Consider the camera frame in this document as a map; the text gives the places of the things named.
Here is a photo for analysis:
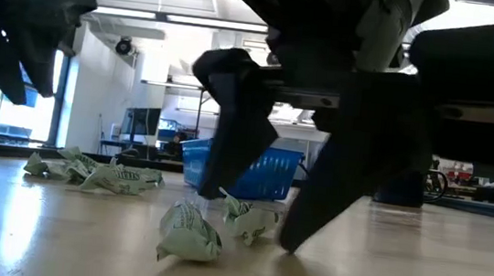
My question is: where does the blue plastic basket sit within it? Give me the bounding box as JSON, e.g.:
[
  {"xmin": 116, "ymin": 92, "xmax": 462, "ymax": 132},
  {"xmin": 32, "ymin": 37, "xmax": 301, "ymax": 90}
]
[{"xmin": 175, "ymin": 134, "xmax": 306, "ymax": 207}]

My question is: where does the large blue-framed window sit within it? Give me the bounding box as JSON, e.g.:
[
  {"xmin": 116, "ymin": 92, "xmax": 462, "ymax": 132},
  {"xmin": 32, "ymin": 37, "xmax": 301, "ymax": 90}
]
[{"xmin": 0, "ymin": 45, "xmax": 80, "ymax": 151}]

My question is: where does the person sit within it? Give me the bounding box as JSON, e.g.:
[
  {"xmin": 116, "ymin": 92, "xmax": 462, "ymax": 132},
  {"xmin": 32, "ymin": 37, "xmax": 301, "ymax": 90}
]
[{"xmin": 163, "ymin": 129, "xmax": 187, "ymax": 158}]

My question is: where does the long ceiling light bar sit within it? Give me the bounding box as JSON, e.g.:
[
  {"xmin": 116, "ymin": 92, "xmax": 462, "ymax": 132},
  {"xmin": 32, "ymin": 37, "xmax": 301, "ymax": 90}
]
[{"xmin": 91, "ymin": 5, "xmax": 269, "ymax": 35}]

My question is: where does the dark mug with handle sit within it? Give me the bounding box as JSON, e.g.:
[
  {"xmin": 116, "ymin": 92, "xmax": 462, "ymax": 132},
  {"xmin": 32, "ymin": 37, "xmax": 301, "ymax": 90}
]
[{"xmin": 370, "ymin": 163, "xmax": 450, "ymax": 212}]

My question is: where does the black ceiling camera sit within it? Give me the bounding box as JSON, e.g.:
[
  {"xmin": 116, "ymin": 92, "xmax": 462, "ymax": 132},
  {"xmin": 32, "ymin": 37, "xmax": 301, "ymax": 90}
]
[{"xmin": 115, "ymin": 36, "xmax": 135, "ymax": 57}]

